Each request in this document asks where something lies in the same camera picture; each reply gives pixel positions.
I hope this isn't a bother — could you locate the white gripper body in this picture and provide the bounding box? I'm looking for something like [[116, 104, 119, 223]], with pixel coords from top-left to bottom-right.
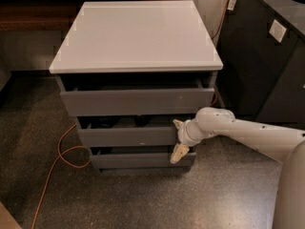
[[177, 119, 204, 147]]

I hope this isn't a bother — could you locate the grey drawer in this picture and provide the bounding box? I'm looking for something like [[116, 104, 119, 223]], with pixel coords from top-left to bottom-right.
[[90, 146, 196, 170], [56, 77, 214, 116], [75, 114, 194, 147]]

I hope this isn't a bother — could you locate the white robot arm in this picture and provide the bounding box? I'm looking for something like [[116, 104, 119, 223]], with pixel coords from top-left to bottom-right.
[[171, 107, 305, 229]]

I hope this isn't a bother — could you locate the grey bottom drawer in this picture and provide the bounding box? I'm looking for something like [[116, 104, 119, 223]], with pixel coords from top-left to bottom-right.
[[90, 146, 196, 170]]

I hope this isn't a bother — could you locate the grey drawer cabinet white top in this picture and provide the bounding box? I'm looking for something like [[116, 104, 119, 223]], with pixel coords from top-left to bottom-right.
[[50, 0, 222, 173]]

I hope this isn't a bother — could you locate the grey top drawer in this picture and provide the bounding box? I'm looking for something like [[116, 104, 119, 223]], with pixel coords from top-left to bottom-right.
[[56, 77, 214, 116]]

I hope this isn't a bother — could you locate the black side cabinet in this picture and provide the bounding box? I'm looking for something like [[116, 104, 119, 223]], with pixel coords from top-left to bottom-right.
[[217, 0, 305, 129]]

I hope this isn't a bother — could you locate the dark wooden bench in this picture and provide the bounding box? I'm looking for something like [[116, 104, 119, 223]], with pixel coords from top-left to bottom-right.
[[0, 0, 183, 32]]

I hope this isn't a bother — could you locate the orange power cable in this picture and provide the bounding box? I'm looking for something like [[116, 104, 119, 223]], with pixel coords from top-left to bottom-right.
[[30, 0, 243, 229]]

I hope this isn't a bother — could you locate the white wall socket plate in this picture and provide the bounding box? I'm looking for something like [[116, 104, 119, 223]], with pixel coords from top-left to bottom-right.
[[269, 20, 287, 43]]

